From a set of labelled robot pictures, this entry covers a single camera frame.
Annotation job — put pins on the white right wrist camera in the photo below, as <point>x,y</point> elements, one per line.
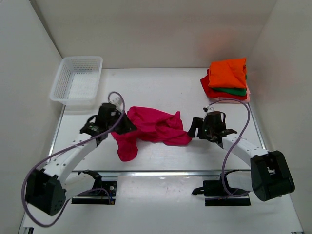
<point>208,108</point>

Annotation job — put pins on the orange folded t shirt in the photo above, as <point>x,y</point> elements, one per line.
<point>235,66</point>

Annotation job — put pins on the white plastic basket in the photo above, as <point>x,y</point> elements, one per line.
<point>77,79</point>

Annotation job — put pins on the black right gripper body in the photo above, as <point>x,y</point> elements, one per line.
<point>207,130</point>

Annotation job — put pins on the magenta t shirt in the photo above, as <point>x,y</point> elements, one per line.
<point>153,126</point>

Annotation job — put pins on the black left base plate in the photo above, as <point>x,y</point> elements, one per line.
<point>103,191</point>

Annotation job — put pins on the green folded t shirt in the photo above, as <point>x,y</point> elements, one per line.
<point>231,91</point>

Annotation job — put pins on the aluminium rail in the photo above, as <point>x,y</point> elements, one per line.
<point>163,173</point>

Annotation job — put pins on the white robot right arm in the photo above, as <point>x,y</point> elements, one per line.
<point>269,175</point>

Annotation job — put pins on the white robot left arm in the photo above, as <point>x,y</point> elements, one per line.
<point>49,188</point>

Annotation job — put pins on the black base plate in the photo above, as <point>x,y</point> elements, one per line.
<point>215,195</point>
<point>103,191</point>

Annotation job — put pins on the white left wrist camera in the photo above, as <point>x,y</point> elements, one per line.
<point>117,101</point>

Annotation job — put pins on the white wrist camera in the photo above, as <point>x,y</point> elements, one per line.
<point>208,108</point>
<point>117,101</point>

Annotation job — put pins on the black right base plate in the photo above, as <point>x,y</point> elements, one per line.
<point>215,195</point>

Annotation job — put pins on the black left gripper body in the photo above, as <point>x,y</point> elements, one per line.
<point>113,121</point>

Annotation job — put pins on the pink folded t shirt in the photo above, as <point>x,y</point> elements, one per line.
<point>232,100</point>

